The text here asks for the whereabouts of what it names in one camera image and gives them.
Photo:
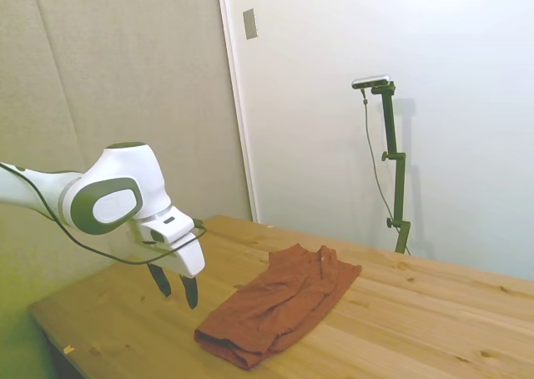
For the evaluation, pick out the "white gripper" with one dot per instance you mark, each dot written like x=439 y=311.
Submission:
x=183 y=254

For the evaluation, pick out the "rust orange shorts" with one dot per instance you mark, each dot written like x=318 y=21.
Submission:
x=283 y=299

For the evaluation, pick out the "yellow tape piece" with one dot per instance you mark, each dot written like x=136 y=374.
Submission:
x=68 y=348

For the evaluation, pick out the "white door trim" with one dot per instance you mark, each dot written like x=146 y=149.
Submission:
x=238 y=103

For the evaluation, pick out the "dark green camera stand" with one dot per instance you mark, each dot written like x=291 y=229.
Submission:
x=399 y=187

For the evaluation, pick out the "grey wall plate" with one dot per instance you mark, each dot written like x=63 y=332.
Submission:
x=250 y=24

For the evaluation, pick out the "grey camera bar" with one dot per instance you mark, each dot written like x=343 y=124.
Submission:
x=371 y=81

